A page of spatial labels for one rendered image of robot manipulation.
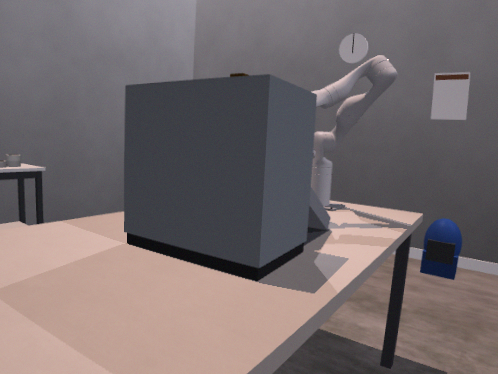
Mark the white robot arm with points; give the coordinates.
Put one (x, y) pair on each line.
(382, 74)

